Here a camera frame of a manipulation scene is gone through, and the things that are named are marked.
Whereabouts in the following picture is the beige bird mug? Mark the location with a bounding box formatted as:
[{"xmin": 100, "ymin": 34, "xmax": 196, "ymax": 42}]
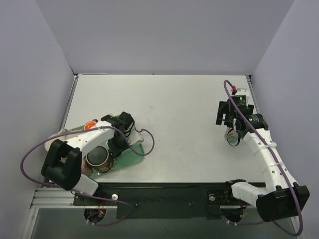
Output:
[{"xmin": 224, "ymin": 127, "xmax": 241, "ymax": 147}]

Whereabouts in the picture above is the black gold-rimmed mug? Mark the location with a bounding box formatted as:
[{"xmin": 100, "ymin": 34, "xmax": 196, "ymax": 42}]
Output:
[{"xmin": 86, "ymin": 145, "xmax": 115, "ymax": 173}]

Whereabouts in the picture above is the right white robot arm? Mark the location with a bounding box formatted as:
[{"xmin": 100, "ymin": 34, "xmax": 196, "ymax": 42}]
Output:
[{"xmin": 216, "ymin": 95, "xmax": 310, "ymax": 222}]

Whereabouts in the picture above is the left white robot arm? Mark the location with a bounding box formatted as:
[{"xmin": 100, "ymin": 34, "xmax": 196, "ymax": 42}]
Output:
[{"xmin": 41, "ymin": 112, "xmax": 135, "ymax": 205}]

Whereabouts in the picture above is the orange mug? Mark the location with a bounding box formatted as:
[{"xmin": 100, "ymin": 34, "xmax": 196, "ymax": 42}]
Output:
[{"xmin": 83, "ymin": 119, "xmax": 98, "ymax": 130}]

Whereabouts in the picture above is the green floral tray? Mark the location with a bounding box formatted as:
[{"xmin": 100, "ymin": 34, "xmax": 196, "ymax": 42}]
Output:
[{"xmin": 66, "ymin": 125, "xmax": 144, "ymax": 179}]

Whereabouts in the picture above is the aluminium rail frame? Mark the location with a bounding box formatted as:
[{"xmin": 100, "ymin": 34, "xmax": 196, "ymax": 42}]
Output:
[{"xmin": 29, "ymin": 74, "xmax": 257, "ymax": 212}]

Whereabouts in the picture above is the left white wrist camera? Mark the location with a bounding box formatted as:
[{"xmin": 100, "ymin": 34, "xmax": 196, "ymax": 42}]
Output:
[{"xmin": 127, "ymin": 129, "xmax": 144, "ymax": 145}]

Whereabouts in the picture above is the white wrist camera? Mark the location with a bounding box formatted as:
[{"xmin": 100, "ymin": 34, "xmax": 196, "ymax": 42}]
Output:
[
  {"xmin": 127, "ymin": 129, "xmax": 144, "ymax": 145},
  {"xmin": 231, "ymin": 86, "xmax": 250, "ymax": 107}
]

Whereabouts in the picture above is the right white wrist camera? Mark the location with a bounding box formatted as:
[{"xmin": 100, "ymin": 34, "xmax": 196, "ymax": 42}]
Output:
[{"xmin": 231, "ymin": 86, "xmax": 250, "ymax": 107}]

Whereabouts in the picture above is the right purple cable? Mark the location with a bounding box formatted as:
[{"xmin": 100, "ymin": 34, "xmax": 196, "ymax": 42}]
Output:
[{"xmin": 223, "ymin": 79, "xmax": 304, "ymax": 237}]

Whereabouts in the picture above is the purple cable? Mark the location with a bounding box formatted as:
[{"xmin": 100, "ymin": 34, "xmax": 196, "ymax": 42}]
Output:
[
  {"xmin": 223, "ymin": 79, "xmax": 304, "ymax": 237},
  {"xmin": 19, "ymin": 125, "xmax": 155, "ymax": 190}
]

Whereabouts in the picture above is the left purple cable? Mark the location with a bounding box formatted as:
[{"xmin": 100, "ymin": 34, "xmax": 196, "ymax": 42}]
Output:
[{"xmin": 19, "ymin": 125, "xmax": 155, "ymax": 190}]

